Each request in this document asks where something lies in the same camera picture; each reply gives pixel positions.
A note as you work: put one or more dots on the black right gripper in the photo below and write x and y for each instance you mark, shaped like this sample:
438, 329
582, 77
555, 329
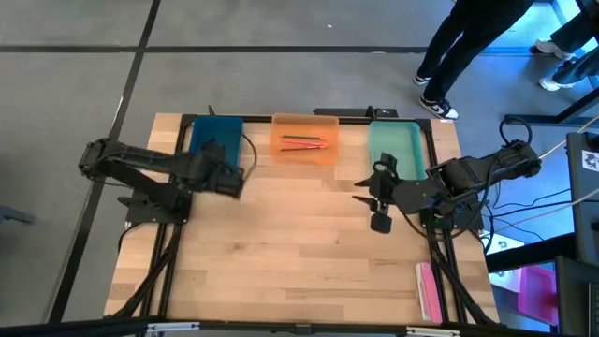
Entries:
384, 189

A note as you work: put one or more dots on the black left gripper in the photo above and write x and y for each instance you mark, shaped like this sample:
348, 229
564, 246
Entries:
215, 173

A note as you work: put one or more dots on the red pencil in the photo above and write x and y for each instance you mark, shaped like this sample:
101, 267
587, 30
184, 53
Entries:
304, 142
299, 148

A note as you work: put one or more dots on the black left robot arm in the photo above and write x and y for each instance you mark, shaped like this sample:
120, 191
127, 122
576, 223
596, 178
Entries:
140, 159

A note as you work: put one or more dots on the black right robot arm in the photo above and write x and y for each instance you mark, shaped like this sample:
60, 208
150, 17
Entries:
491, 166

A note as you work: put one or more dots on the blue plastic bin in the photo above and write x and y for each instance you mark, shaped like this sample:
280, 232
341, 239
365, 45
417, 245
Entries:
220, 128

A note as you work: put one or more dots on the teal plastic bin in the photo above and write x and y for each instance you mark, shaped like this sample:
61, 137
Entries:
395, 145

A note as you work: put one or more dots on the orange translucent plastic bin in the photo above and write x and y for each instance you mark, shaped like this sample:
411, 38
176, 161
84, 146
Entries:
304, 156

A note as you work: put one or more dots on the black power strip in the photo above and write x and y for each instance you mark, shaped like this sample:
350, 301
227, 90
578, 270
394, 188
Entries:
346, 112

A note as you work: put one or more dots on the pink flat box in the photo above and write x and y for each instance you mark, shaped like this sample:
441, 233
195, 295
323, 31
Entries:
430, 295

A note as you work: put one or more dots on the black table base beam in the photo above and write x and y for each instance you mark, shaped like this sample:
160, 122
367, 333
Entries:
529, 120

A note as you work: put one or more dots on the pink storage bin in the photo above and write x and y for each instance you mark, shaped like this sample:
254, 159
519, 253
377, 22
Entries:
538, 292

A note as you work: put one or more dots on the black equipment cart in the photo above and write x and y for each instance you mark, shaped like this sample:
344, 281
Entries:
580, 210

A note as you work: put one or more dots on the black crossbar with silver brackets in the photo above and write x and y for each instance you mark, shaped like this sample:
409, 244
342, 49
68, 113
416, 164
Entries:
70, 327

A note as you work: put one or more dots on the black equipment case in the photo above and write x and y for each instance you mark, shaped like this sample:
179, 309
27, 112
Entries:
575, 299

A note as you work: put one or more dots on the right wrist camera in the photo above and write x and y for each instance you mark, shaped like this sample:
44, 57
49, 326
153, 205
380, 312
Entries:
381, 224

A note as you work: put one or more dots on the black aluminium table frame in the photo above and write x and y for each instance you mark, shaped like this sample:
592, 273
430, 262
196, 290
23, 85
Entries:
257, 119

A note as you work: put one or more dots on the gray floor bracket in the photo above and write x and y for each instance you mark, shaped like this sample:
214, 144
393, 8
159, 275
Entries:
14, 215

